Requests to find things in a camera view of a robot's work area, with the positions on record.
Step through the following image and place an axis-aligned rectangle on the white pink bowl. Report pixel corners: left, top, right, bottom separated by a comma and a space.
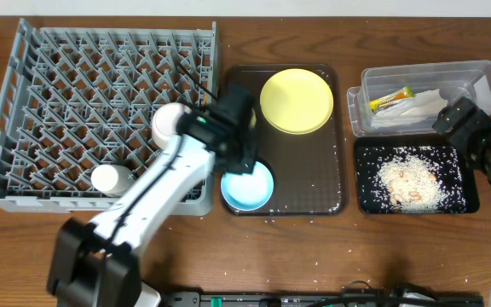
151, 102, 191, 149

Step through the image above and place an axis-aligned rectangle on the white cup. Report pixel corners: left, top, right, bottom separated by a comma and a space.
91, 165, 136, 197

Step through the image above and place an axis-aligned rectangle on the green orange snack wrapper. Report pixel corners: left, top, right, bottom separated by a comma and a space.
370, 86, 414, 113

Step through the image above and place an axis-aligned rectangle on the white napkin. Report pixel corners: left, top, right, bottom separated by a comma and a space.
371, 90, 449, 128

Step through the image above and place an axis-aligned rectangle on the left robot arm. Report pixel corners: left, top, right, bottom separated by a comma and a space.
46, 84, 257, 307

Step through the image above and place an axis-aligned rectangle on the black waste tray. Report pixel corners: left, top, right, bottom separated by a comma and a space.
353, 136, 481, 215

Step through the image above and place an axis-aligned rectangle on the light blue bowl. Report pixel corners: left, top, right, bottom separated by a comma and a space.
220, 161, 274, 211

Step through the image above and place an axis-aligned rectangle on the dark brown serving tray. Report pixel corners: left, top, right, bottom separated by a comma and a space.
222, 63, 348, 217

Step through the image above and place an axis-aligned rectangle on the yellow round plate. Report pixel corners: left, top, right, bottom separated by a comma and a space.
259, 68, 334, 135

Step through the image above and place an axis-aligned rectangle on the clear plastic bin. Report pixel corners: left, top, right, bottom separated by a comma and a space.
347, 60, 491, 137

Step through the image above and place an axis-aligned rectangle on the spilled rice pile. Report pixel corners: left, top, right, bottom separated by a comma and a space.
362, 145, 466, 213

